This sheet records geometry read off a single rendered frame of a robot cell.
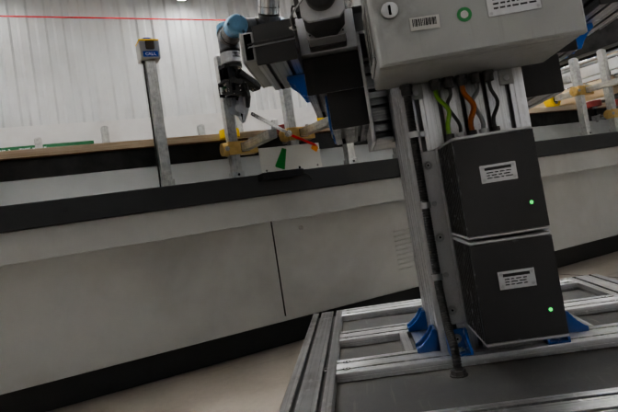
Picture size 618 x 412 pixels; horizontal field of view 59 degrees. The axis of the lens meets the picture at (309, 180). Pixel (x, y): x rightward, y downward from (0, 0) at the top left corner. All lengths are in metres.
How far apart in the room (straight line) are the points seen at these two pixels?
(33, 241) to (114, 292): 0.38
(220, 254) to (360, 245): 0.66
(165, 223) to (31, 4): 8.06
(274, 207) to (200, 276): 0.40
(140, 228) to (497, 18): 1.38
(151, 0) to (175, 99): 1.71
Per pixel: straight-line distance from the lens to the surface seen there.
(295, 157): 2.13
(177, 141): 2.18
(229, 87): 1.97
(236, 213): 2.04
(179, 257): 2.18
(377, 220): 2.55
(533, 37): 0.98
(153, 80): 2.02
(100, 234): 1.93
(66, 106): 9.30
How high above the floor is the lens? 0.55
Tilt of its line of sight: 3 degrees up
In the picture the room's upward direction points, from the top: 9 degrees counter-clockwise
